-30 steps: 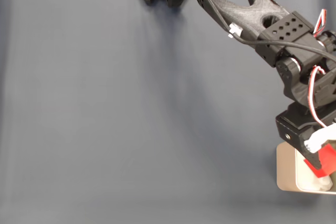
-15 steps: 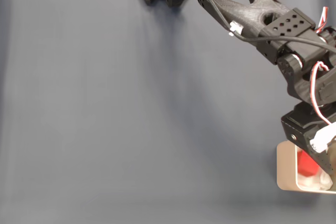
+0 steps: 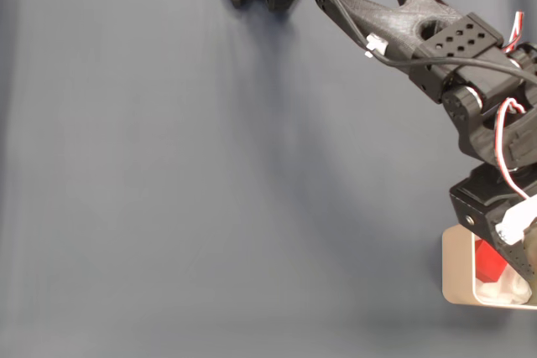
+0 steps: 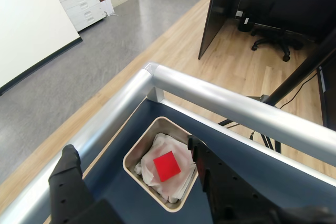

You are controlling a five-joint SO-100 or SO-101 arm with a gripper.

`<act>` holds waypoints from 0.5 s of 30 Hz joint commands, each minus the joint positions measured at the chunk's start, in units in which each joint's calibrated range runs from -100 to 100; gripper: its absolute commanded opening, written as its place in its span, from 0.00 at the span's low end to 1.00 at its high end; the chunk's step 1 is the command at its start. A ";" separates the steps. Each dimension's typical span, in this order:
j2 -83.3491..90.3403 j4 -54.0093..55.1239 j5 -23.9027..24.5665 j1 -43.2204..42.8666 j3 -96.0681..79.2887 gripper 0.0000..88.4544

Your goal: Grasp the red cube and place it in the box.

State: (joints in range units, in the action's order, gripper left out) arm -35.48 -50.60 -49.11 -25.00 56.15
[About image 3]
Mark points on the red cube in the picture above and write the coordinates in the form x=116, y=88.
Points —
x=488, y=263

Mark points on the beige rounded plastic box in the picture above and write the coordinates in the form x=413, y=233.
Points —
x=457, y=270

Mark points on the white crumpled tissue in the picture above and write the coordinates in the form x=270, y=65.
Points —
x=503, y=293

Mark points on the dark blue table mat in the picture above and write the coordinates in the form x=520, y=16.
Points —
x=168, y=165

